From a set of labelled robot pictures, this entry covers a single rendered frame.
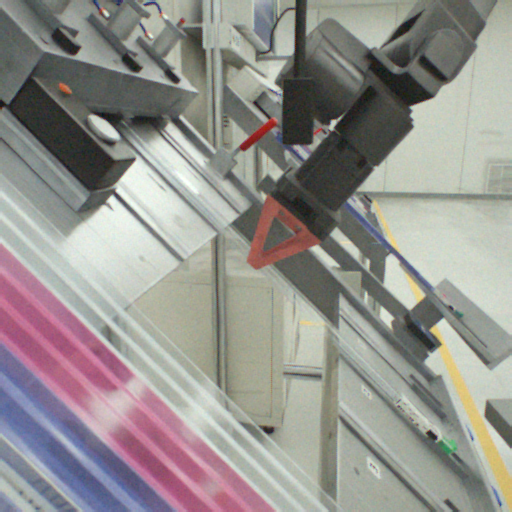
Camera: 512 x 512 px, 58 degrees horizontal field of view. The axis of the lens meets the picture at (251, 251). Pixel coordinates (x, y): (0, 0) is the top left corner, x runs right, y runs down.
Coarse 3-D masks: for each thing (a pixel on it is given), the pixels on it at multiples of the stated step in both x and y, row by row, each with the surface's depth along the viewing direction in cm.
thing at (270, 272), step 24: (144, 144) 47; (168, 168) 47; (192, 192) 47; (216, 216) 47; (240, 240) 48; (288, 288) 48; (312, 312) 48; (336, 336) 48; (360, 360) 48; (384, 384) 49
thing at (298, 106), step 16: (288, 80) 32; (304, 80) 31; (288, 96) 32; (304, 96) 32; (288, 112) 32; (304, 112) 32; (288, 128) 32; (304, 128) 32; (288, 144) 33; (304, 144) 32
